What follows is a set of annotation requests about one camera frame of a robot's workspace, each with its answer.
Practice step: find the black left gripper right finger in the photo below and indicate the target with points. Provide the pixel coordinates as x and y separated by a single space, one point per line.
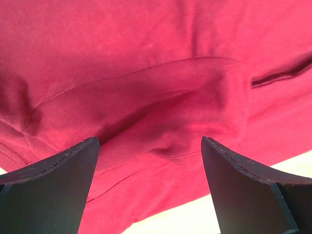
252 198

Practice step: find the dark red t-shirt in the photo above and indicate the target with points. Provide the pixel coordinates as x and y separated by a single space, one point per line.
149 79

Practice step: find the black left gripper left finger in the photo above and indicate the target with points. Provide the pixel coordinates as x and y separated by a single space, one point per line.
49 196

